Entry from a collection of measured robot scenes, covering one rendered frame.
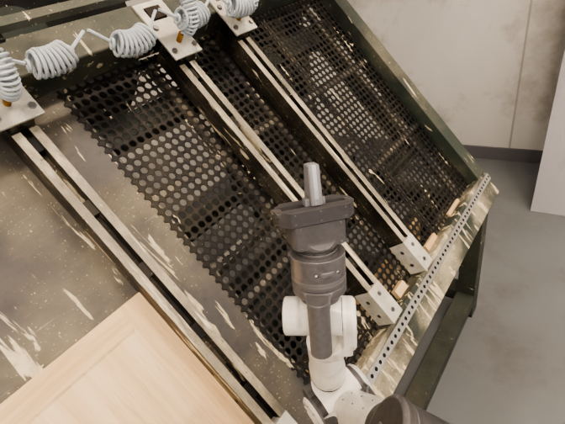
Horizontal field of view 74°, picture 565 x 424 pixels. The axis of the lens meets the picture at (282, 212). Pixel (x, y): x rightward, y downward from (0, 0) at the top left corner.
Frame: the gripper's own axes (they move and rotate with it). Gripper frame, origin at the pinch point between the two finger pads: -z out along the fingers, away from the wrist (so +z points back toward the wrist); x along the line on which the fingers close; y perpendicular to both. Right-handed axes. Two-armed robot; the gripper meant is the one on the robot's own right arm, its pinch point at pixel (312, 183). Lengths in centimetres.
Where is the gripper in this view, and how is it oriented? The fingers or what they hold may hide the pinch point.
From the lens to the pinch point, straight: 55.9
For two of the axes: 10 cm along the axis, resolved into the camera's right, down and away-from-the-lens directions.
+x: -9.6, 1.8, -2.4
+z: 0.9, 9.4, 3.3
